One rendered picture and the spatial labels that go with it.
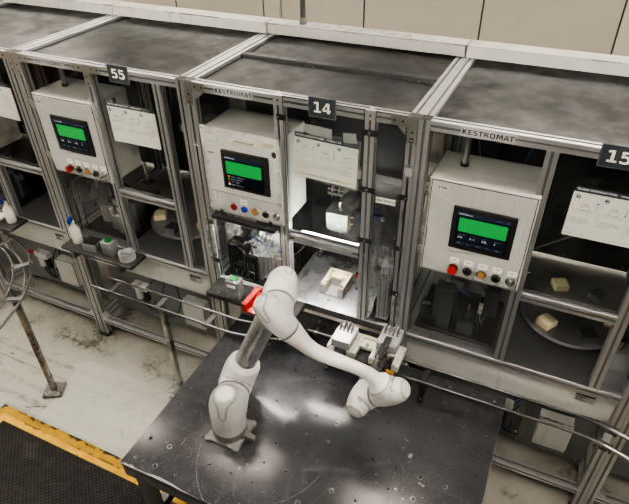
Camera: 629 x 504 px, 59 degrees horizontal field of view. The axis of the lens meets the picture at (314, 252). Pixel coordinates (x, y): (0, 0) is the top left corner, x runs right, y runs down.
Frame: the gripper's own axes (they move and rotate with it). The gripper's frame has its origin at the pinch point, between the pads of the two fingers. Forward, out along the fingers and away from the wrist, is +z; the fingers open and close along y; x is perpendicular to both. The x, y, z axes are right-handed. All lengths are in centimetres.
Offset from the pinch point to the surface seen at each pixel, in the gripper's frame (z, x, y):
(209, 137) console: 18, 98, 80
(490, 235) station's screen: 16, -34, 63
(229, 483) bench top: -77, 42, -29
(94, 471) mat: -72, 144, -95
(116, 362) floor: -1, 190, -98
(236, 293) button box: 5, 85, -2
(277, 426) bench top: -43, 37, -29
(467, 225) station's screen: 16, -24, 65
